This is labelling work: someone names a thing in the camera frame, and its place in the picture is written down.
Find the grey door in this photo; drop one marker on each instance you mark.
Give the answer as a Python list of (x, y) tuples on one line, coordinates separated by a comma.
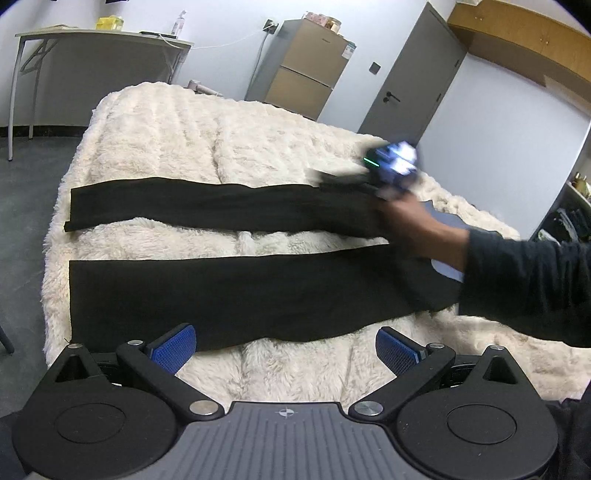
[(415, 69)]

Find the wall socket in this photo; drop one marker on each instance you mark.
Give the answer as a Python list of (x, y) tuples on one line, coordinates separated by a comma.
[(271, 26)]

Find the gold fridge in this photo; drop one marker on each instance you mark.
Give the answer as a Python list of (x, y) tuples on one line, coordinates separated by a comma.
[(304, 55)]

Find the black phone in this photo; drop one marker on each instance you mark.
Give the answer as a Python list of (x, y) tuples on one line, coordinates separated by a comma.
[(154, 33)]

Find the person's right hand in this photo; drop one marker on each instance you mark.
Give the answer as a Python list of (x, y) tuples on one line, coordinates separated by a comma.
[(415, 226)]

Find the grey folding table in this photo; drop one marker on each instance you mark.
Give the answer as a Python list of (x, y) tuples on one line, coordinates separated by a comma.
[(92, 33)]

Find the cluttered white shelf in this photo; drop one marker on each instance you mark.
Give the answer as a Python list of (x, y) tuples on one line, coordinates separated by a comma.
[(577, 189)]

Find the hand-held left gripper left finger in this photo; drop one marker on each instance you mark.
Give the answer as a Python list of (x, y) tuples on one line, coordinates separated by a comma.
[(178, 348)]

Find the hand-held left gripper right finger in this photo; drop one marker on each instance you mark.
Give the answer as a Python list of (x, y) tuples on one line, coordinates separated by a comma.
[(397, 353)]

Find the blue fridge sticker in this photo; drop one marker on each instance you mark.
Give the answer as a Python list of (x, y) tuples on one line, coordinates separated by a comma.
[(349, 49)]

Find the yellow tissue box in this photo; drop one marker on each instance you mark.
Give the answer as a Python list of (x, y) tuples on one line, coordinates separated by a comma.
[(110, 24)]

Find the wooden wall cabinet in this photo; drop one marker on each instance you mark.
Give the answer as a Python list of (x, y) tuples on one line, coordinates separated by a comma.
[(531, 37)]

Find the thin wooden board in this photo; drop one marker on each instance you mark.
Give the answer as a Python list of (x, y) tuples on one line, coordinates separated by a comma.
[(57, 28)]

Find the grey wall switch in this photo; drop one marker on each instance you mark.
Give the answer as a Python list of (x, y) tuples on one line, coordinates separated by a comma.
[(375, 68)]

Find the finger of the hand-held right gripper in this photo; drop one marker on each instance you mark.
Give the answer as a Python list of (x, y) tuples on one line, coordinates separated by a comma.
[(341, 179)]

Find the pink patterned box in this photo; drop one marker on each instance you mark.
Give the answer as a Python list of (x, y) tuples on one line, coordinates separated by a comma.
[(316, 16)]

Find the clear pump bottle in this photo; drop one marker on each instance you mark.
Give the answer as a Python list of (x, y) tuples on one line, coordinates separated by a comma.
[(178, 25)]

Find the cream fluffy blanket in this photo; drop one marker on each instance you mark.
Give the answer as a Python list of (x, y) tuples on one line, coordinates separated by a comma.
[(184, 138)]

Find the gold lidded jar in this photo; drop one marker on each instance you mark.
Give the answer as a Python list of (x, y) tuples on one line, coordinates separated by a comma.
[(333, 23)]

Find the blue and black pants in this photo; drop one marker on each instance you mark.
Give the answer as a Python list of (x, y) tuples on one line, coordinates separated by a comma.
[(231, 290)]

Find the pink hair dryer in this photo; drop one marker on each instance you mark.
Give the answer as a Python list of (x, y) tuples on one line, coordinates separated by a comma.
[(203, 87)]

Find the person's right forearm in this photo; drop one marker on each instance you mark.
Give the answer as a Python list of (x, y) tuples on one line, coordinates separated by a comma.
[(521, 281)]

